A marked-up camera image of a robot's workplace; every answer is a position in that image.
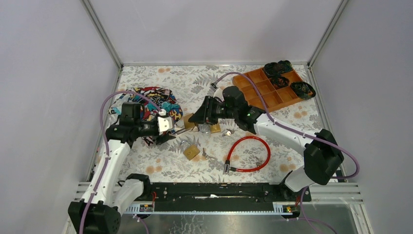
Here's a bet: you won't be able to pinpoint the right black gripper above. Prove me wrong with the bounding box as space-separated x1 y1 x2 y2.
188 96 237 126

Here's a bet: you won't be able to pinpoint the brass padlock with keys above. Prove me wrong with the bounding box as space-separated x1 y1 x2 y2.
180 140 200 161

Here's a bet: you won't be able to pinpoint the silver key bunch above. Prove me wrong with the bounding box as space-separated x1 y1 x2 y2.
222 129 234 137

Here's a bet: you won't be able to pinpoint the red cable lock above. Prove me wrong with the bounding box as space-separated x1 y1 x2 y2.
224 136 271 174

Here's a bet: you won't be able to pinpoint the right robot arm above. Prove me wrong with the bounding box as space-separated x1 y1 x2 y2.
189 86 344 201

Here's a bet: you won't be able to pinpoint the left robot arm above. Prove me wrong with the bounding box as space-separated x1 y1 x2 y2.
68 102 174 234

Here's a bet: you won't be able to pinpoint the small dark key bunch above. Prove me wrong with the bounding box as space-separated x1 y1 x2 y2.
202 148 217 161

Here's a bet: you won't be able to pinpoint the colourful patterned cloth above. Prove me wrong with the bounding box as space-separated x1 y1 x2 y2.
108 86 184 147

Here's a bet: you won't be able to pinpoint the orange compartment tray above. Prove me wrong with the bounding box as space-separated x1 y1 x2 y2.
232 68 304 112

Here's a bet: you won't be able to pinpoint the dark rolled cloth middle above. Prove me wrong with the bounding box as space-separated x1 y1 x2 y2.
269 76 290 90

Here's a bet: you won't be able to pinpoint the dark rolled cloth back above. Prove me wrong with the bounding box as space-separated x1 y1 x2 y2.
263 60 293 78

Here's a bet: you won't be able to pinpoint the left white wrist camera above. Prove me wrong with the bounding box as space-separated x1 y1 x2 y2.
157 109 174 133

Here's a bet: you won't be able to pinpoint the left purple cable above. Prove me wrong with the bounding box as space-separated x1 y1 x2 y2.
79 90 165 234

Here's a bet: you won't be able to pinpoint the purple cable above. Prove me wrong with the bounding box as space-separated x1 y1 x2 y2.
210 71 360 234
79 90 165 234

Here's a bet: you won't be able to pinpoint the cable lock keys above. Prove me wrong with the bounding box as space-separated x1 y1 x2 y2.
254 156 263 167

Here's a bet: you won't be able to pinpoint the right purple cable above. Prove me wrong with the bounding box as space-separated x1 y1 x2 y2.
210 71 360 234

